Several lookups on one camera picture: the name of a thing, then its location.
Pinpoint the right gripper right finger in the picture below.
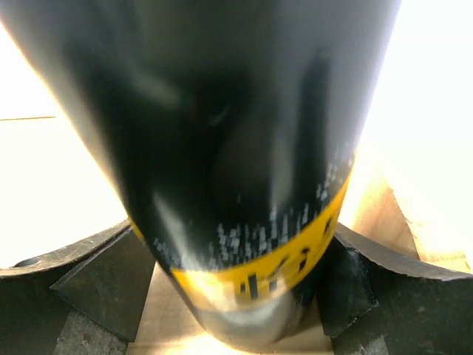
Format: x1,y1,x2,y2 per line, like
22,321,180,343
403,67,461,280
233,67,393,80
317,225,472,354

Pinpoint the black can front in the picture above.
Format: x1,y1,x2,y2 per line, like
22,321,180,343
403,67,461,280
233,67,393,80
1,1,401,351

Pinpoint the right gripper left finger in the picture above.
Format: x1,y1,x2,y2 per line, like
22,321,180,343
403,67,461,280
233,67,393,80
1,222,155,354

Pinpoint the wooden two-tier shelf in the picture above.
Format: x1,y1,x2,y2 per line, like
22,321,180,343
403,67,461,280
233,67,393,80
0,0,473,355

